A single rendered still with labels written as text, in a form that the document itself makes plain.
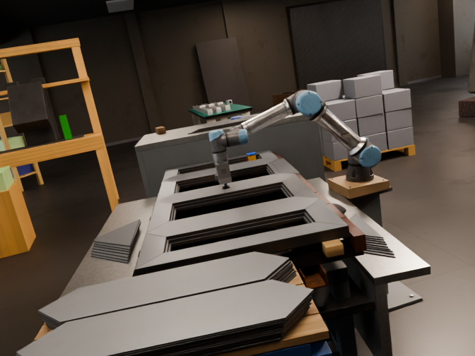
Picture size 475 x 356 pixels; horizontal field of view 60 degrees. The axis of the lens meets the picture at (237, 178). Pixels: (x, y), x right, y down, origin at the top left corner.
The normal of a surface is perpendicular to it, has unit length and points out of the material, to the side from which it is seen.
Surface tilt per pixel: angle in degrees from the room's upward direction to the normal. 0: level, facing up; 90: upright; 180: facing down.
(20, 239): 90
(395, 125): 90
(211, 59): 78
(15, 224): 90
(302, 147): 90
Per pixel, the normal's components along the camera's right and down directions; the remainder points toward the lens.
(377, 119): 0.15, 0.22
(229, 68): 0.21, 0.00
